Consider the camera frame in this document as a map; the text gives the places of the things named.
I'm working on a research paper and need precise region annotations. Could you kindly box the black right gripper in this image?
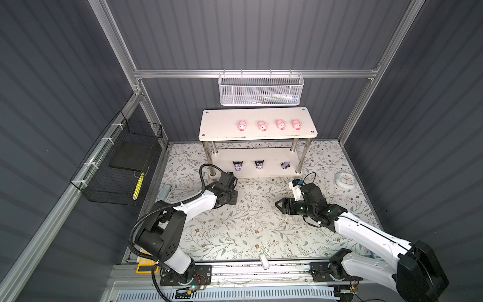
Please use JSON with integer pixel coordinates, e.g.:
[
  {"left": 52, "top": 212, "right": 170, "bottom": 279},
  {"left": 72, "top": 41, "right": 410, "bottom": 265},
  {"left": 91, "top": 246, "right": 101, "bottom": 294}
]
[{"left": 274, "top": 196, "right": 314, "bottom": 218}]

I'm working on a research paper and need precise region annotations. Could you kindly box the pink pig toy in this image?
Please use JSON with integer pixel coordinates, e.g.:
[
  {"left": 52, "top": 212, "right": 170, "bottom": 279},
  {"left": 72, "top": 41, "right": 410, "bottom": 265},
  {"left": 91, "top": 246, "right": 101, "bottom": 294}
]
[
  {"left": 276, "top": 120, "right": 286, "bottom": 130},
  {"left": 293, "top": 120, "right": 301, "bottom": 130},
  {"left": 258, "top": 121, "right": 267, "bottom": 132},
  {"left": 238, "top": 121, "right": 247, "bottom": 132}
]

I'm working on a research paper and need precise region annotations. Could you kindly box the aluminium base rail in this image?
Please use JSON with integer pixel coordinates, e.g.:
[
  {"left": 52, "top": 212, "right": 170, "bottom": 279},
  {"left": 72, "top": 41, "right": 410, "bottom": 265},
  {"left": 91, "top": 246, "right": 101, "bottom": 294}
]
[{"left": 101, "top": 259, "right": 360, "bottom": 301}]

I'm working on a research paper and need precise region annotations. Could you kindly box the white wire basket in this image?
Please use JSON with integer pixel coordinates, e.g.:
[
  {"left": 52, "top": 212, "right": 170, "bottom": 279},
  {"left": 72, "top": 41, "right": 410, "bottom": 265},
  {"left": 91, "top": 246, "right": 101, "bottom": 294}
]
[{"left": 218, "top": 72, "right": 304, "bottom": 106}]

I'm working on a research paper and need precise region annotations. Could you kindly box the black wire basket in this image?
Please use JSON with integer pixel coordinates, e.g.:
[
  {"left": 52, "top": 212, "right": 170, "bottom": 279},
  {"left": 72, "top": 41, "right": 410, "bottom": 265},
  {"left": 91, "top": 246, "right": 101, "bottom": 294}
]
[{"left": 70, "top": 113, "right": 166, "bottom": 206}]

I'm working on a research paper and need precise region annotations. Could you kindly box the purple black-bow figure toy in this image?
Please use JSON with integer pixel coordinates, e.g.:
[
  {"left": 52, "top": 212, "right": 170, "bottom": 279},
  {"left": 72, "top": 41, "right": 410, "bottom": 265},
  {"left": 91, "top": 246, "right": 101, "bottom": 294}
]
[{"left": 280, "top": 162, "right": 291, "bottom": 170}]

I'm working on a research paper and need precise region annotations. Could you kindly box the white two-tier shelf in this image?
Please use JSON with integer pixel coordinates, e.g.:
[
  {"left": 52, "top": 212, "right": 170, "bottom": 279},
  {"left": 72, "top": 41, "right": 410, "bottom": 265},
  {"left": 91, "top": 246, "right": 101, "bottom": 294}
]
[{"left": 199, "top": 107, "right": 318, "bottom": 178}]

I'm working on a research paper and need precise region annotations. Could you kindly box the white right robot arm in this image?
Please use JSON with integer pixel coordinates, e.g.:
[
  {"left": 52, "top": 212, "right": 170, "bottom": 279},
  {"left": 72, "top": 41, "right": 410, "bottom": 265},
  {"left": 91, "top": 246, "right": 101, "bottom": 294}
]
[{"left": 275, "top": 179, "right": 449, "bottom": 301}]

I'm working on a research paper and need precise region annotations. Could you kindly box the light blue eraser block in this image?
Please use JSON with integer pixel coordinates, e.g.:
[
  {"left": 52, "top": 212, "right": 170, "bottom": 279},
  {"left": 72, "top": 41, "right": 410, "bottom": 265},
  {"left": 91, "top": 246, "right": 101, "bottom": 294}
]
[{"left": 157, "top": 184, "right": 172, "bottom": 201}]

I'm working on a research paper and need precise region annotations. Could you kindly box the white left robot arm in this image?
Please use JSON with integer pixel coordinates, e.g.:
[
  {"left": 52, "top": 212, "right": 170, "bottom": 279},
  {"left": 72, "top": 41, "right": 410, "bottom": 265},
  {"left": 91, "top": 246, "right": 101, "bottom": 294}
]
[{"left": 128, "top": 164, "right": 238, "bottom": 280}]

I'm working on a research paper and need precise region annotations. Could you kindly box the yellow perforated board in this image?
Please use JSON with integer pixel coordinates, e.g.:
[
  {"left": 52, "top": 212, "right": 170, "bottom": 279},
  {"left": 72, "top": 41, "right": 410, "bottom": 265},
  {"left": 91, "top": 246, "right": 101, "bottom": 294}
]
[{"left": 136, "top": 258, "right": 156, "bottom": 274}]

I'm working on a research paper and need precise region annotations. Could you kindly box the white and blue clock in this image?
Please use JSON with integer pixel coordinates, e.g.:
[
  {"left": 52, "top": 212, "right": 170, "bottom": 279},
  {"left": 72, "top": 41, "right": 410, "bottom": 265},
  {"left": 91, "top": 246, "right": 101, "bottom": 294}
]
[{"left": 335, "top": 172, "right": 357, "bottom": 190}]

